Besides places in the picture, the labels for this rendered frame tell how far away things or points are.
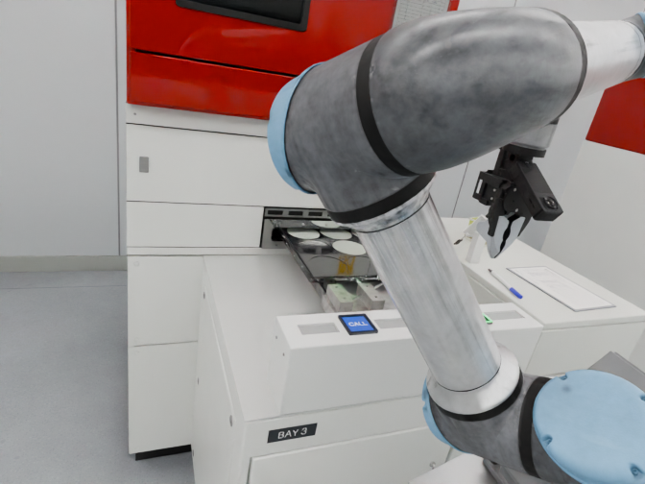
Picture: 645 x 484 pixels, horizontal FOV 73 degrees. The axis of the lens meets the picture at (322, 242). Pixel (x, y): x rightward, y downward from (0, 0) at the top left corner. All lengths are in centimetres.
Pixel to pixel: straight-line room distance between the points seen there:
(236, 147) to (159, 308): 52
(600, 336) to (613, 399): 64
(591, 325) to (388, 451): 53
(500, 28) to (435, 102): 6
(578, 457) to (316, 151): 39
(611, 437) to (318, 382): 43
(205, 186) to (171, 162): 11
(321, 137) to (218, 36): 77
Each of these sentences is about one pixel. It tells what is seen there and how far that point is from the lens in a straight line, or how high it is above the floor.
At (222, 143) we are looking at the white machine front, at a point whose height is 114.
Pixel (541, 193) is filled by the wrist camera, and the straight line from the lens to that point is 80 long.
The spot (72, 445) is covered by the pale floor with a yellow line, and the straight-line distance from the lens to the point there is 191.
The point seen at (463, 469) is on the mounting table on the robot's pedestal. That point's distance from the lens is 82.
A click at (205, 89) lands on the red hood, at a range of 112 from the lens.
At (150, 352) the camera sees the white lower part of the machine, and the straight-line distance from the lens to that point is 146.
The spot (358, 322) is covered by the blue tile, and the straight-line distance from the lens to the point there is 80.
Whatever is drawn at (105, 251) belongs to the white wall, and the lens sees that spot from 293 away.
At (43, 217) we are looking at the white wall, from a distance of 289.
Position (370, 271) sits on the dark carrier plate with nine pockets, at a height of 90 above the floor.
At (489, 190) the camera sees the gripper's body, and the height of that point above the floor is 122.
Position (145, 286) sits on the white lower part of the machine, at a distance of 133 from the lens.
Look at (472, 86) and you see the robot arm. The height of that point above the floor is 138.
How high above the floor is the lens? 138
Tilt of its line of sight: 22 degrees down
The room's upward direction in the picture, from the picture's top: 10 degrees clockwise
